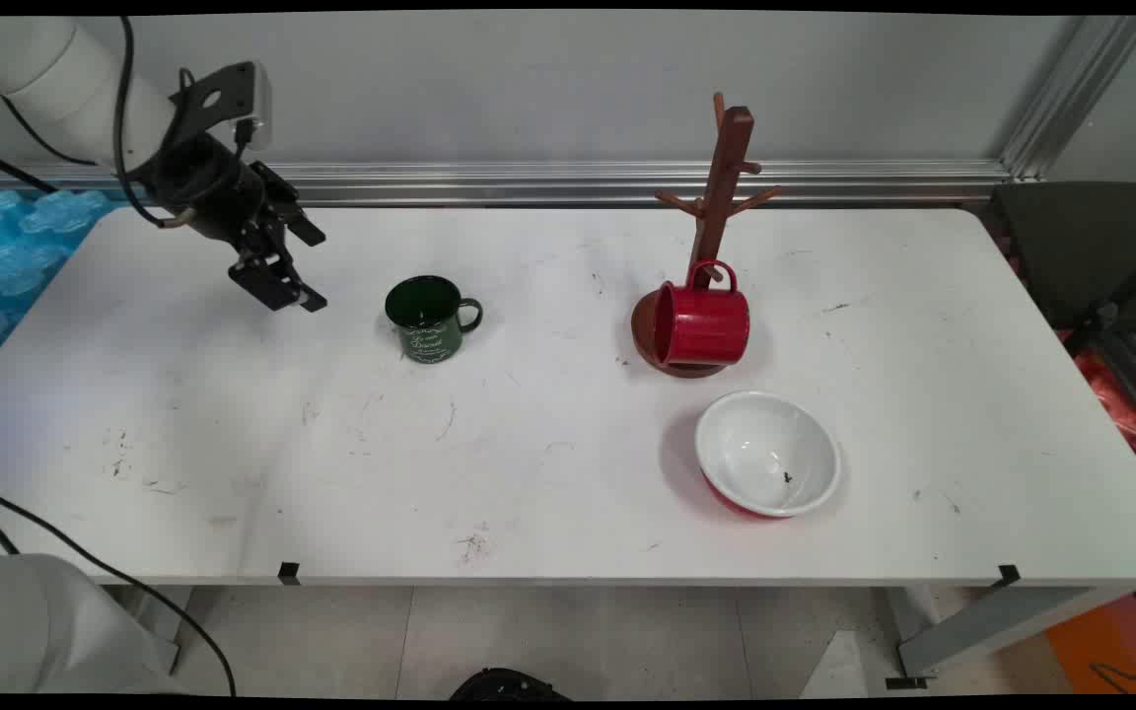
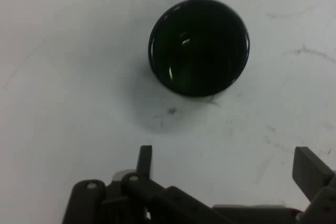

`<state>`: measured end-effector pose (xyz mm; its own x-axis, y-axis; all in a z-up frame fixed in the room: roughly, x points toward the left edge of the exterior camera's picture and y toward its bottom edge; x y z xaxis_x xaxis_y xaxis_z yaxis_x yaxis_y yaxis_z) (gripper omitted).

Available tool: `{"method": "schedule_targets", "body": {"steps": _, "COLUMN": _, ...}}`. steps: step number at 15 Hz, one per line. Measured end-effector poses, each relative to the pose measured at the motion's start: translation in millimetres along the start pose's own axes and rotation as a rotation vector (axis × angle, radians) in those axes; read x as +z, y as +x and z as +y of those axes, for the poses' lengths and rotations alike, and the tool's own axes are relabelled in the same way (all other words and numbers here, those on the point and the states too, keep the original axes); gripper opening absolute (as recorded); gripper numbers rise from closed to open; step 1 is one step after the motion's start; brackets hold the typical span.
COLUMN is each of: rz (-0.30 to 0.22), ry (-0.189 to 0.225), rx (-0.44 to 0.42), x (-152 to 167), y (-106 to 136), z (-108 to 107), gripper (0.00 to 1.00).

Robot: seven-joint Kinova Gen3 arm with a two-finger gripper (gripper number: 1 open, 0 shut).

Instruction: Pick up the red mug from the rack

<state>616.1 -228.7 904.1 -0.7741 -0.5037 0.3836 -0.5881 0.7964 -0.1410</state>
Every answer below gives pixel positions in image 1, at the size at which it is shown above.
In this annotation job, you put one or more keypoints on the blue bubble wrap sheet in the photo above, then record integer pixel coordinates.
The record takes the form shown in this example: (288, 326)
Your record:
(16, 256)

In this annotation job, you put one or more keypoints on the horizontal aluminium frame rail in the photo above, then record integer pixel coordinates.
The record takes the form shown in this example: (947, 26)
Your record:
(529, 182)

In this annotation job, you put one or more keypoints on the brown wooden mug tree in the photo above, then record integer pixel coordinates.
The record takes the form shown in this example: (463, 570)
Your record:
(723, 177)

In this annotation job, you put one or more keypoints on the white bowl red outside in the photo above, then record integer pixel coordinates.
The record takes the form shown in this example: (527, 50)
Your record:
(765, 449)

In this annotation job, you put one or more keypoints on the black tape piece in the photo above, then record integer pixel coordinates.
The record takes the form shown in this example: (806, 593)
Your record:
(288, 572)
(1009, 574)

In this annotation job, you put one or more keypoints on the orange floor mat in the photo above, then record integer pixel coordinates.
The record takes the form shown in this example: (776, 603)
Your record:
(1110, 641)

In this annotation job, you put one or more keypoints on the red enamel mug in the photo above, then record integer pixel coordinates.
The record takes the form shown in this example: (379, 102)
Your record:
(711, 325)

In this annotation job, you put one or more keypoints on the diagonal aluminium frame rail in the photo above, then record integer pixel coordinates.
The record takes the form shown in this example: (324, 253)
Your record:
(1071, 99)

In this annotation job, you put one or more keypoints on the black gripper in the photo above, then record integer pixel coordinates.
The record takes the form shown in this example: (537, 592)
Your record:
(208, 187)

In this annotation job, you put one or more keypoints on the grey table leg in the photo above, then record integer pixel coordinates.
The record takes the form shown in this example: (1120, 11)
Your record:
(992, 626)

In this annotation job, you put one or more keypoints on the red plastic bag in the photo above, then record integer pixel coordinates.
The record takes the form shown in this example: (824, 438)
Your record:
(1110, 394)

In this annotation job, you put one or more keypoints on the dark green enamel mug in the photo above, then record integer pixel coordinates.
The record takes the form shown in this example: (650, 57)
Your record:
(430, 330)

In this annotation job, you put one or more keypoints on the black round floor object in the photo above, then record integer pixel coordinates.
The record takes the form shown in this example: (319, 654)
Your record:
(509, 685)

